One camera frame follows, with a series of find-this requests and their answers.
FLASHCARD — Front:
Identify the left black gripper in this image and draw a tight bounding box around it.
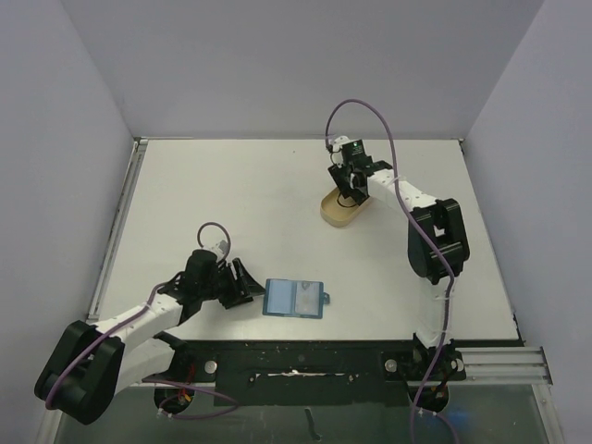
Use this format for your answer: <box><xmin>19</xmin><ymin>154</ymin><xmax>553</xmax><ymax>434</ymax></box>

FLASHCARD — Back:
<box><xmin>200</xmin><ymin>258</ymin><xmax>265</xmax><ymax>308</ymax></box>

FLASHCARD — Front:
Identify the blue card holder wallet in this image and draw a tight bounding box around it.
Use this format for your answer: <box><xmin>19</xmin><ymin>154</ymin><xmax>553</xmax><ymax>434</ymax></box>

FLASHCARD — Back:
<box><xmin>262</xmin><ymin>278</ymin><xmax>331</xmax><ymax>319</ymax></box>

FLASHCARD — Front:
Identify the white credit card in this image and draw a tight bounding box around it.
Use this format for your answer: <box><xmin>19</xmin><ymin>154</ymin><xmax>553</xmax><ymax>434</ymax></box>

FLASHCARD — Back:
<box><xmin>295</xmin><ymin>281</ymin><xmax>321</xmax><ymax>315</ymax></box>

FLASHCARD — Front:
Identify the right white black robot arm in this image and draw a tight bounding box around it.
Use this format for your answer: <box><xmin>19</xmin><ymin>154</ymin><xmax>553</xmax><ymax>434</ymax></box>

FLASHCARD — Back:
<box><xmin>327</xmin><ymin>136</ymin><xmax>470</xmax><ymax>378</ymax></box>

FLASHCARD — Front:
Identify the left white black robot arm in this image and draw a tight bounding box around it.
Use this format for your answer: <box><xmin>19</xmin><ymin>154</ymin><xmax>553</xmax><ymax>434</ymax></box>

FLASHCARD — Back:
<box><xmin>33</xmin><ymin>249</ymin><xmax>265</xmax><ymax>425</ymax></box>

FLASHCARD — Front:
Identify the tan oval wooden tray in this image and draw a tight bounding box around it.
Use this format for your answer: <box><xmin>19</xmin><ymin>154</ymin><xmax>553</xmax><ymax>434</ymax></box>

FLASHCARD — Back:
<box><xmin>320</xmin><ymin>188</ymin><xmax>371</xmax><ymax>228</ymax></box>

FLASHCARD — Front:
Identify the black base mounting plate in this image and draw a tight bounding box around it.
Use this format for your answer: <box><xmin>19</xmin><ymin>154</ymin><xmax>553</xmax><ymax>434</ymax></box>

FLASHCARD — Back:
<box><xmin>158</xmin><ymin>340</ymin><xmax>465</xmax><ymax>406</ymax></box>

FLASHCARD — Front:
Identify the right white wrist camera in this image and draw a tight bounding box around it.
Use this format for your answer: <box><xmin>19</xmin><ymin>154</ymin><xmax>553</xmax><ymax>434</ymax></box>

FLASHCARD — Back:
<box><xmin>326</xmin><ymin>136</ymin><xmax>352</xmax><ymax>154</ymax></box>

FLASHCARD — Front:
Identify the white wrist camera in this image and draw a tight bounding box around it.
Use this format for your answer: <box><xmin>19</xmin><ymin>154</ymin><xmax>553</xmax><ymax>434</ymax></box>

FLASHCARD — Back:
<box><xmin>326</xmin><ymin>136</ymin><xmax>352</xmax><ymax>154</ymax></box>
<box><xmin>209</xmin><ymin>239</ymin><xmax>229</xmax><ymax>256</ymax></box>

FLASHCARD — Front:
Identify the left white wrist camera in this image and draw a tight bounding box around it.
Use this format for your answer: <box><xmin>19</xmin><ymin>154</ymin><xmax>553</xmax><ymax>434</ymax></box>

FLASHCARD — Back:
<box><xmin>209</xmin><ymin>239</ymin><xmax>229</xmax><ymax>256</ymax></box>

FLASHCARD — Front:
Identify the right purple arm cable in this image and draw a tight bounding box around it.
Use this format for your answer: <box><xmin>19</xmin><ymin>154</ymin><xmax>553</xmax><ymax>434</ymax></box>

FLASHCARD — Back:
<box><xmin>325</xmin><ymin>100</ymin><xmax>457</xmax><ymax>352</ymax></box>

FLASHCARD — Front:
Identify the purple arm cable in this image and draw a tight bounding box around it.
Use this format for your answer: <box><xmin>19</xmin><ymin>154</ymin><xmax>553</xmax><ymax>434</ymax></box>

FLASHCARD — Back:
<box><xmin>325</xmin><ymin>100</ymin><xmax>457</xmax><ymax>352</ymax></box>
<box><xmin>44</xmin><ymin>222</ymin><xmax>231</xmax><ymax>408</ymax></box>

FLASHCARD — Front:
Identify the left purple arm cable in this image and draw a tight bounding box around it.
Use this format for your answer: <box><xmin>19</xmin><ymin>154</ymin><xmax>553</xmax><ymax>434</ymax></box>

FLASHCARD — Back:
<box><xmin>44</xmin><ymin>222</ymin><xmax>231</xmax><ymax>408</ymax></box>

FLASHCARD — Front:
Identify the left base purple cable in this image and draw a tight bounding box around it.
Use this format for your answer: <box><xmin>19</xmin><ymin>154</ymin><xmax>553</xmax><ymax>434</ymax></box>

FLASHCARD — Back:
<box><xmin>142</xmin><ymin>376</ymin><xmax>255</xmax><ymax>421</ymax></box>

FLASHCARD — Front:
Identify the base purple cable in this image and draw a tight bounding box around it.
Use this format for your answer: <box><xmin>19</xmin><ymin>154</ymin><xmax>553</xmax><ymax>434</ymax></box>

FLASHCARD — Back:
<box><xmin>142</xmin><ymin>376</ymin><xmax>255</xmax><ymax>421</ymax></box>
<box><xmin>409</xmin><ymin>351</ymin><xmax>463</xmax><ymax>444</ymax></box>

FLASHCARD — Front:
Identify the left aluminium rail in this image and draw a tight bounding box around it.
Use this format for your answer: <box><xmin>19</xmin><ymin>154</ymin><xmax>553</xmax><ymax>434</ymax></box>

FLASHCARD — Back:
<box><xmin>86</xmin><ymin>138</ymin><xmax>149</xmax><ymax>321</ymax></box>

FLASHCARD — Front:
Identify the aluminium rail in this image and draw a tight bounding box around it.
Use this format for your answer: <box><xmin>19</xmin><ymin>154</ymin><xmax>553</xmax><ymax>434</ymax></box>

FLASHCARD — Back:
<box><xmin>86</xmin><ymin>138</ymin><xmax>149</xmax><ymax>321</ymax></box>
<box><xmin>457</xmin><ymin>347</ymin><xmax>553</xmax><ymax>386</ymax></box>

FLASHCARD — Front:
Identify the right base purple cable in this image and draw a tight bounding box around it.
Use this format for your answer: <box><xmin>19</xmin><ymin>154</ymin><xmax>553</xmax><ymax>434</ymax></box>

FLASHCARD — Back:
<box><xmin>409</xmin><ymin>351</ymin><xmax>463</xmax><ymax>444</ymax></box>

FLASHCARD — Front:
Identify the right aluminium rail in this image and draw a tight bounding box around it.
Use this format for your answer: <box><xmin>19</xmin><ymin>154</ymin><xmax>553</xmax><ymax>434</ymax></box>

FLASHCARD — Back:
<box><xmin>457</xmin><ymin>347</ymin><xmax>553</xmax><ymax>386</ymax></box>

